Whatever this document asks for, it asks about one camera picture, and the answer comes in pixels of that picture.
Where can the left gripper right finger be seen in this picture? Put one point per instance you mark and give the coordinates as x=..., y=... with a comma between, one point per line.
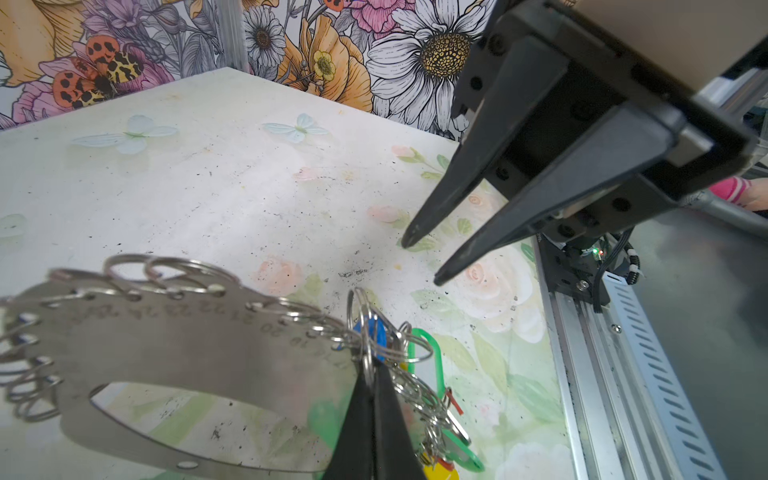
x=393, y=455

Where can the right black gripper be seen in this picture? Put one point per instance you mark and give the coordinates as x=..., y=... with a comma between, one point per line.
x=580, y=134

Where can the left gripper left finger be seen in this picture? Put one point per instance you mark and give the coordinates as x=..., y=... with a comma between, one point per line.
x=353, y=456

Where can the yellow key tag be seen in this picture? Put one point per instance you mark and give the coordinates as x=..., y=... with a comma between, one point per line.
x=441, y=470

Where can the key with blue tag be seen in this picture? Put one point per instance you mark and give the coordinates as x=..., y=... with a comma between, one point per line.
x=378, y=333

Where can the pink plush toy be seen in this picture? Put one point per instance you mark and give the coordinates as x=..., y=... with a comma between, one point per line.
x=748, y=194

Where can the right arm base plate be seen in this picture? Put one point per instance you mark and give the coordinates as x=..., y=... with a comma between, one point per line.
x=576, y=270

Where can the aluminium front rail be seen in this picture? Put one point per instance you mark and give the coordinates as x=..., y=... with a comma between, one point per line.
x=614, y=427

